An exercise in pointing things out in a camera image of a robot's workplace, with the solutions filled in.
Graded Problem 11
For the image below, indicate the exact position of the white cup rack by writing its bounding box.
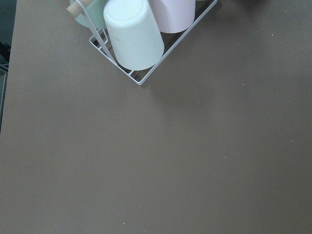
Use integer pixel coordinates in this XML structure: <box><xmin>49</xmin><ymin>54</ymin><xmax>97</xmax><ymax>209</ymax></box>
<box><xmin>82</xmin><ymin>0</ymin><xmax>217</xmax><ymax>85</ymax></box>

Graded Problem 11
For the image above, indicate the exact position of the pink cup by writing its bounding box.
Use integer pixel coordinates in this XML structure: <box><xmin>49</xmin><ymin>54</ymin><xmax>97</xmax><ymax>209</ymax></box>
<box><xmin>149</xmin><ymin>0</ymin><xmax>196</xmax><ymax>34</ymax></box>

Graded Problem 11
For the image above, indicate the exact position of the wooden rack handle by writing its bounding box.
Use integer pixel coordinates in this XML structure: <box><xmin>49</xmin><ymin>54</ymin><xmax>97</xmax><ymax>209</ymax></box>
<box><xmin>66</xmin><ymin>0</ymin><xmax>93</xmax><ymax>18</ymax></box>

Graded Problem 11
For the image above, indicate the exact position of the mint green cup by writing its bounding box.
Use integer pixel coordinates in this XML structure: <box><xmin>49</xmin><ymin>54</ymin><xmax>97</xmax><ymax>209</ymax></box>
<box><xmin>75</xmin><ymin>0</ymin><xmax>107</xmax><ymax>29</ymax></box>

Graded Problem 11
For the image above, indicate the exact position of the white cup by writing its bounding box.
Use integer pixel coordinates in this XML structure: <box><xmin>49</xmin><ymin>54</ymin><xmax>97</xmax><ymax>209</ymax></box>
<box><xmin>103</xmin><ymin>0</ymin><xmax>164</xmax><ymax>71</ymax></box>

